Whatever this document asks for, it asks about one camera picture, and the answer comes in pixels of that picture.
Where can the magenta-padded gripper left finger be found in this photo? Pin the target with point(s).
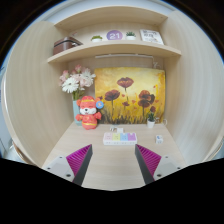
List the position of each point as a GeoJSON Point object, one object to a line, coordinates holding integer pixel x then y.
{"type": "Point", "coordinates": [78, 160]}

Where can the wooden shelf unit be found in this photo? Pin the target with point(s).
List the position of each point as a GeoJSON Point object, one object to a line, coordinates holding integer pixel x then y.
{"type": "Point", "coordinates": [113, 48]}

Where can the pink and white flower bouquet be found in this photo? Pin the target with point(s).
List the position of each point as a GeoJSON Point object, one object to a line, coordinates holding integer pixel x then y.
{"type": "Point", "coordinates": [75, 81]}

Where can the red fox plush toy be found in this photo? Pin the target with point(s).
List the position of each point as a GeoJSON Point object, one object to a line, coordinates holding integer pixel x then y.
{"type": "Point", "coordinates": [88, 115]}

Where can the small plant in white pot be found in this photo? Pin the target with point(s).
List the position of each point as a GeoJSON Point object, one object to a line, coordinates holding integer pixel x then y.
{"type": "Point", "coordinates": [151, 123]}

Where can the yellow poppy flower painting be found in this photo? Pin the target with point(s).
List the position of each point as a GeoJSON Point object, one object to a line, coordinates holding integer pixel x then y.
{"type": "Point", "coordinates": [133, 83]}

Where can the light blue vase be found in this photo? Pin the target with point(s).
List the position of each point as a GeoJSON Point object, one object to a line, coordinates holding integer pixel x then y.
{"type": "Point", "coordinates": [76, 115]}

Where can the white light bar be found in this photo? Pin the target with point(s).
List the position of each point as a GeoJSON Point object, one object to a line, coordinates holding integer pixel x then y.
{"type": "Point", "coordinates": [123, 56]}

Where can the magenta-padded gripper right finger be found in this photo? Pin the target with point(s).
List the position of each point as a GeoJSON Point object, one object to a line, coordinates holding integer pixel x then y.
{"type": "Point", "coordinates": [149, 160]}

